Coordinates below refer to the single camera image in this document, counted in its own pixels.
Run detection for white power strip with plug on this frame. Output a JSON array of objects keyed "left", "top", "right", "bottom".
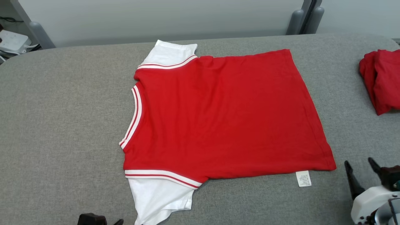
[{"left": 0, "top": 29, "right": 32, "bottom": 56}]

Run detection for grey partition post with slot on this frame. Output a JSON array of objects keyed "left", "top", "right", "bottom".
[{"left": 299, "top": 0, "right": 323, "bottom": 35}]

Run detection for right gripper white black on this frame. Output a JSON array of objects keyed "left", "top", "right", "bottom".
[{"left": 344, "top": 157, "right": 400, "bottom": 225}]

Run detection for red shorts with white trim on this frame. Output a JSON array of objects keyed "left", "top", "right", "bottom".
[{"left": 358, "top": 49, "right": 400, "bottom": 116}]

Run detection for red white jersey shirt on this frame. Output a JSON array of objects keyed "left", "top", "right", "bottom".
[{"left": 118, "top": 39, "right": 337, "bottom": 225}]

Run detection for grey rounded partition foot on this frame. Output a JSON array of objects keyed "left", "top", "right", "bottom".
[
  {"left": 304, "top": 7, "right": 325, "bottom": 34},
  {"left": 286, "top": 9, "right": 304, "bottom": 36},
  {"left": 29, "top": 22, "right": 56, "bottom": 50}
]

